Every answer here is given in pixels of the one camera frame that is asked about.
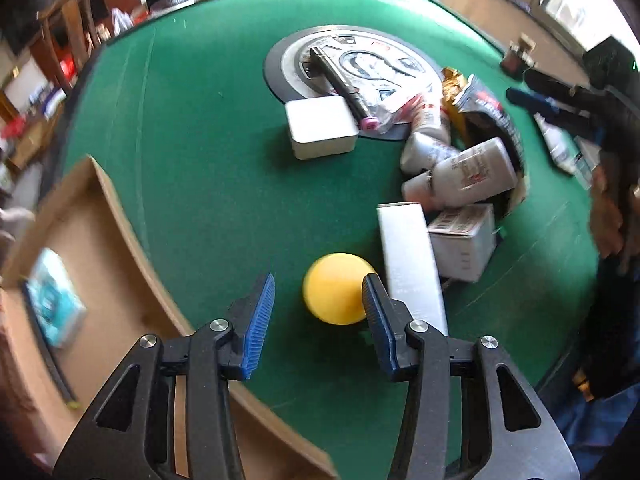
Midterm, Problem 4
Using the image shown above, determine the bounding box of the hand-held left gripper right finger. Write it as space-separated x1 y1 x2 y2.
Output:
361 272 581 480

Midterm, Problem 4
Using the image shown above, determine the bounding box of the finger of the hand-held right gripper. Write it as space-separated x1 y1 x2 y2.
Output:
524 70 589 104
506 87 603 136

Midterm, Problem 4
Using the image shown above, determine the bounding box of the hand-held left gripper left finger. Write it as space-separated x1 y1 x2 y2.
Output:
52 272 277 480

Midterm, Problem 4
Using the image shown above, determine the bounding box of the black printed pouch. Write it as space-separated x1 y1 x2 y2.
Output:
457 75 531 216

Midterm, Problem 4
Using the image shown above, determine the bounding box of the yellow ball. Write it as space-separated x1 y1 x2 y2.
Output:
302 253 373 326

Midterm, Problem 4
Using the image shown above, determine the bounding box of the long white box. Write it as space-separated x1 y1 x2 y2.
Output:
376 202 448 336

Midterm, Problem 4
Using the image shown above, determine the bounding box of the white labelled bottle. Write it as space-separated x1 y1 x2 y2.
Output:
400 130 461 173
432 137 518 208

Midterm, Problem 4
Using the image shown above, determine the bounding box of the white tube red print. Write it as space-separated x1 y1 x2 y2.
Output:
410 105 453 148

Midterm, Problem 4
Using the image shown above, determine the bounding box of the white barcode box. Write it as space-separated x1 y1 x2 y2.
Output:
427 205 497 282

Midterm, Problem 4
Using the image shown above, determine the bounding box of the clear package with red ring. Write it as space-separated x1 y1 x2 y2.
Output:
362 87 441 133

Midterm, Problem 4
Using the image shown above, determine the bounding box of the small white bottle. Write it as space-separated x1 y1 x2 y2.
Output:
402 171 443 211

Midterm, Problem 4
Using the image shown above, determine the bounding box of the cardboard box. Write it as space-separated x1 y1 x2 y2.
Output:
0 155 341 480

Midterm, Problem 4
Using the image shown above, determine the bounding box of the black marker pen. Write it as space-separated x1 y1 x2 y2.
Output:
309 46 378 131

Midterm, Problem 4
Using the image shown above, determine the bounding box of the white rounded square box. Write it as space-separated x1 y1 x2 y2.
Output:
285 96 359 161

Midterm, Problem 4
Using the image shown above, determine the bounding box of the person's right hand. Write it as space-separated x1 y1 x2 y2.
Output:
590 160 626 260

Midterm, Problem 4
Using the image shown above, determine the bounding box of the white dropper bottle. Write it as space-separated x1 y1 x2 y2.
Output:
532 112 576 176

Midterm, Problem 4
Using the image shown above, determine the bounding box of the dark brown bottle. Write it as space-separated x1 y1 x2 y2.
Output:
501 34 537 73

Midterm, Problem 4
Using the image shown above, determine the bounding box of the teal packet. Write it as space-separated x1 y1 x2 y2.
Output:
25 249 87 348

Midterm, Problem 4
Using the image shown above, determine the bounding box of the person's leg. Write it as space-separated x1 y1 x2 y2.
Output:
555 394 640 463

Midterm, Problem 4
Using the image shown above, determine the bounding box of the round table control panel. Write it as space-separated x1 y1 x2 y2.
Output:
263 25 446 140

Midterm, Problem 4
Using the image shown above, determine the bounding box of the white plastic bag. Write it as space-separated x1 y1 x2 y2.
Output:
111 7 135 36

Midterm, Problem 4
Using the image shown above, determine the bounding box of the wooden chair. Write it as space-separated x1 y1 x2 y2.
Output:
37 0 101 96

